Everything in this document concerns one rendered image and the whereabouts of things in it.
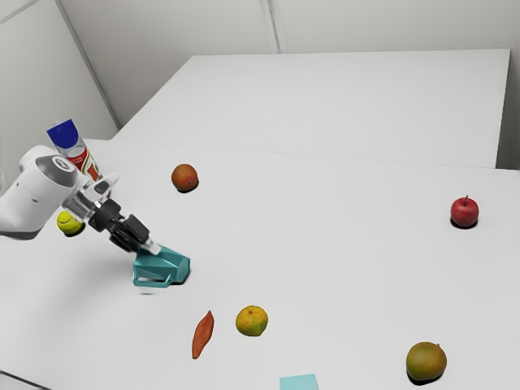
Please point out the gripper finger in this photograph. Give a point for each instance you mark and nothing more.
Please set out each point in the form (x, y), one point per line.
(145, 237)

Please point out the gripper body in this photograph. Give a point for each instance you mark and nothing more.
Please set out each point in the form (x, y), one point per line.
(109, 219)

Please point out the teal faceted mug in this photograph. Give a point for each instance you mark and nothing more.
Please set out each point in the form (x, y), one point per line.
(162, 266)

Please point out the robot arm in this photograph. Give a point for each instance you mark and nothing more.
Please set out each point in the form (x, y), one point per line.
(36, 195)

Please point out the yellow tennis ball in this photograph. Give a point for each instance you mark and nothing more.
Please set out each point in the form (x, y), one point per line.
(68, 222)

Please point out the orange-red round fruit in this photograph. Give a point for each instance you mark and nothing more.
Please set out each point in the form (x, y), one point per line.
(184, 177)

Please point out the blue and red can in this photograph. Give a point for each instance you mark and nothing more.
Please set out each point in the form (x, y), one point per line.
(75, 150)

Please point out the orange sweet potato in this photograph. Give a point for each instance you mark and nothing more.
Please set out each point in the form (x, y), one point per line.
(202, 334)

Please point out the yellow-green mandarin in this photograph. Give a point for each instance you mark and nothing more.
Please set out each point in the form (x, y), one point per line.
(252, 321)

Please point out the light teal flat block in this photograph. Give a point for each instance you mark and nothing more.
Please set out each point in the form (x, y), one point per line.
(298, 382)

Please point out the green-orange round fruit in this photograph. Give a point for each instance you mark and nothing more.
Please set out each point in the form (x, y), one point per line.
(425, 360)

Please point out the red apple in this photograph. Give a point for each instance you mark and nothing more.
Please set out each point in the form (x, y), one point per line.
(464, 211)

